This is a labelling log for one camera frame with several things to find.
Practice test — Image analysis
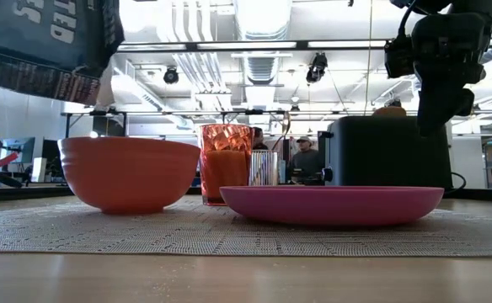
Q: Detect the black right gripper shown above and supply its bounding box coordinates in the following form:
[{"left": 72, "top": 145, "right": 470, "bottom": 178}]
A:
[{"left": 411, "top": 11, "right": 489, "bottom": 138}]

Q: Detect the toast slice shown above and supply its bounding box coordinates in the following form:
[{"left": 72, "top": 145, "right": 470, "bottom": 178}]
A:
[{"left": 372, "top": 105, "right": 408, "bottom": 118}]

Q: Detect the pink plate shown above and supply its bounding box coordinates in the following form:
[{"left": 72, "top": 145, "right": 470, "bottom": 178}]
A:
[{"left": 219, "top": 185, "right": 446, "bottom": 228}]

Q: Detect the orange faceted glass with juice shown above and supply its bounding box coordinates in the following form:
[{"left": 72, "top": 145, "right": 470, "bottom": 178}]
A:
[{"left": 196, "top": 123, "right": 256, "bottom": 207}]

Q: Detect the grey woven placemat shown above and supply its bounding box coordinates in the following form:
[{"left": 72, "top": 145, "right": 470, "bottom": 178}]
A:
[{"left": 0, "top": 194, "right": 492, "bottom": 258}]

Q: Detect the orange ribbed bowl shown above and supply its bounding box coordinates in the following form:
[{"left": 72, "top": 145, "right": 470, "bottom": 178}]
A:
[{"left": 57, "top": 136, "right": 202, "bottom": 215}]

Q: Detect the blue frosted flakes cereal box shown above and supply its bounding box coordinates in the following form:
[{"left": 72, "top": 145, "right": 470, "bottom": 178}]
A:
[{"left": 0, "top": 0, "right": 126, "bottom": 113}]

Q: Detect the black toaster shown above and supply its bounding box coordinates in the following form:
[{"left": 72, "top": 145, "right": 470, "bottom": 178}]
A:
[{"left": 318, "top": 115, "right": 453, "bottom": 191}]

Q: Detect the person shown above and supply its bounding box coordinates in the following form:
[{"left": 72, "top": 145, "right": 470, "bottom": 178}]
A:
[
  {"left": 252, "top": 126, "right": 269, "bottom": 152},
  {"left": 288, "top": 135, "right": 326, "bottom": 185}
]

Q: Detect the metal spoon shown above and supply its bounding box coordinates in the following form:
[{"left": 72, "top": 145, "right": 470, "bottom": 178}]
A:
[{"left": 270, "top": 111, "right": 291, "bottom": 152}]

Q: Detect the clear ribbed glass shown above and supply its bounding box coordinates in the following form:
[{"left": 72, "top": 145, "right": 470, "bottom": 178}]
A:
[{"left": 249, "top": 150, "right": 280, "bottom": 188}]

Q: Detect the computer monitor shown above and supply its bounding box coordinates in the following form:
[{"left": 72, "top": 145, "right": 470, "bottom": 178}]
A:
[{"left": 0, "top": 137, "right": 37, "bottom": 166}]

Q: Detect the red bar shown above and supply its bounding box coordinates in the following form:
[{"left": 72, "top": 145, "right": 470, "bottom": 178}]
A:
[{"left": 0, "top": 151, "right": 20, "bottom": 172}]

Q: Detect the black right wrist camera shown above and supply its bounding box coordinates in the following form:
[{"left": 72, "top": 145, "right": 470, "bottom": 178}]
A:
[{"left": 383, "top": 35, "right": 416, "bottom": 80}]

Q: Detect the black toaster cable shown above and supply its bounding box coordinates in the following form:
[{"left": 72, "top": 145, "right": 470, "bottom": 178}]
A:
[{"left": 444, "top": 171, "right": 468, "bottom": 195}]

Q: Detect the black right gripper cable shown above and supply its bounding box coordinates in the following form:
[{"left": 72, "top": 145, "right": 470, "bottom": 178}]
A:
[{"left": 398, "top": 2, "right": 419, "bottom": 41}]

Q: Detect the silver ceiling air duct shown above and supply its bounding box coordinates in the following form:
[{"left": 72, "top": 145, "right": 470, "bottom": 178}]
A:
[{"left": 233, "top": 0, "right": 293, "bottom": 127}]

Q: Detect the black ceiling light rail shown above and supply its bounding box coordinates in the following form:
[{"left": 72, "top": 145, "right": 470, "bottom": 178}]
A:
[{"left": 117, "top": 39, "right": 492, "bottom": 54}]

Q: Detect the thin black ceiling rail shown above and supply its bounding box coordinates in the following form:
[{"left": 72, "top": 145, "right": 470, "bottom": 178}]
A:
[{"left": 60, "top": 109, "right": 492, "bottom": 118}]

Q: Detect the black table edge rail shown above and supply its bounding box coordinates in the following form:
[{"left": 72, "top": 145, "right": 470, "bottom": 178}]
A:
[{"left": 0, "top": 183, "right": 492, "bottom": 204}]

